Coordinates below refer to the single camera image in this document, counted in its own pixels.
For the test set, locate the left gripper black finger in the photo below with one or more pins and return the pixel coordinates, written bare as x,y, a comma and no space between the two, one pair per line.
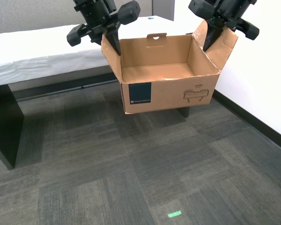
114,43

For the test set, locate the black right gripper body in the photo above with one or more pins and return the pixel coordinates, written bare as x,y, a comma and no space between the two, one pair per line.
222,18

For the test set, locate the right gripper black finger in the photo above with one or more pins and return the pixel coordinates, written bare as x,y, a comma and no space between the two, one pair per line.
212,37

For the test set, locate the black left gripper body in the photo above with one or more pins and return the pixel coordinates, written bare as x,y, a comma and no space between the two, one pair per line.
100,23

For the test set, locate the brown cardboard box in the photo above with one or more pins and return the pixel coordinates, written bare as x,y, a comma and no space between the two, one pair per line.
168,93

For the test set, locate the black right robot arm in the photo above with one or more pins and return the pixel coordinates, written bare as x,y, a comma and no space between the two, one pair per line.
234,5

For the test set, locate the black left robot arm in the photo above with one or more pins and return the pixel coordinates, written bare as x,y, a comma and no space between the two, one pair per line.
93,5

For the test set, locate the grey fabric cubicle partition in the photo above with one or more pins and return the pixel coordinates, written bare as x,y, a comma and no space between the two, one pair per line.
49,11

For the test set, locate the dark grey partition panel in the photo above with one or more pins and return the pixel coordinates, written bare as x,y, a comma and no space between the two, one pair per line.
164,8

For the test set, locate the white plastic table cover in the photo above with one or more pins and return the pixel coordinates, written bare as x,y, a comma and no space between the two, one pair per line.
49,47

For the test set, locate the dark table modesty panel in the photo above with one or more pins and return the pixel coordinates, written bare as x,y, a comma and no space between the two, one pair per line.
49,84

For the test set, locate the black table leg panel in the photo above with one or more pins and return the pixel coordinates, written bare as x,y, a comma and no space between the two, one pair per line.
4,122
183,112

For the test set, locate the short green floor tape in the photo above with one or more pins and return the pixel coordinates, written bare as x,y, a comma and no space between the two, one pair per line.
174,214

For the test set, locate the black wall baseboard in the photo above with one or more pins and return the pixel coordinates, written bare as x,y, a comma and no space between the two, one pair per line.
253,117

